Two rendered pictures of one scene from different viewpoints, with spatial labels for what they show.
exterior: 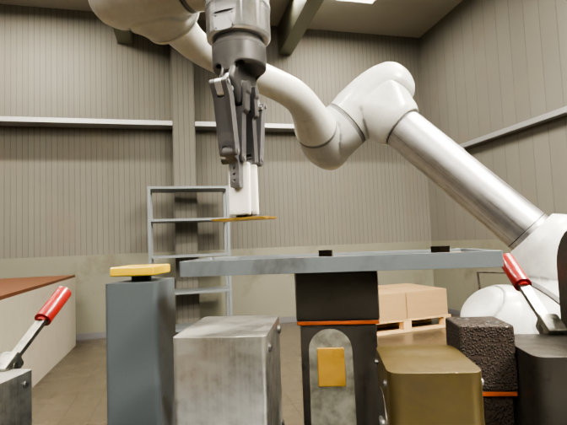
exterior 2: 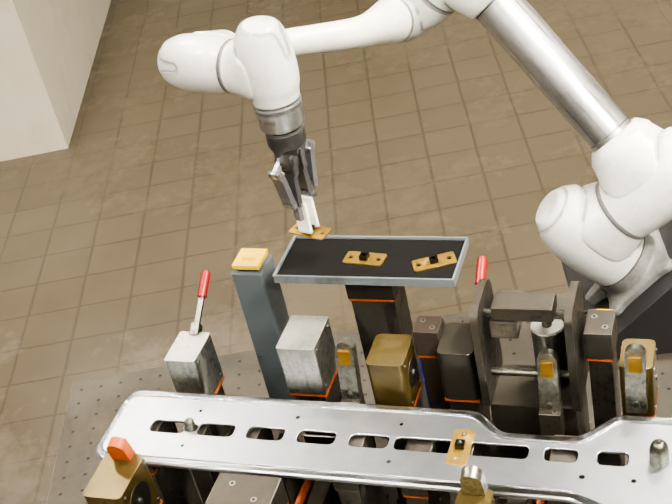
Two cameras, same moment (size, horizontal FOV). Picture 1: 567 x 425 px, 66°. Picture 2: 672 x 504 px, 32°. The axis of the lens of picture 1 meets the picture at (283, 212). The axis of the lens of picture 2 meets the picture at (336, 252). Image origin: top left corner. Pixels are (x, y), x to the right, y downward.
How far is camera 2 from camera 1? 1.92 m
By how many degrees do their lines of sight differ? 42
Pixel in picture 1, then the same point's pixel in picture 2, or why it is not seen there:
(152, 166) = not seen: outside the picture
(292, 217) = not seen: outside the picture
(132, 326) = (253, 296)
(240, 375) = (305, 362)
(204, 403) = (293, 369)
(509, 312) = (562, 225)
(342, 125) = (421, 12)
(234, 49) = (280, 146)
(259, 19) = (293, 124)
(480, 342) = (422, 338)
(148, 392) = (271, 326)
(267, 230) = not seen: outside the picture
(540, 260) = (601, 176)
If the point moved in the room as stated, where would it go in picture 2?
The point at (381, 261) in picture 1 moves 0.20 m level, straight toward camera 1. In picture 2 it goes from (386, 281) to (346, 349)
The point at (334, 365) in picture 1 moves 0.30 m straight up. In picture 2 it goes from (344, 358) to (312, 228)
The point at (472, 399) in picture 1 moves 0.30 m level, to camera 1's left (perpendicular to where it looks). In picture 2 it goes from (397, 374) to (245, 376)
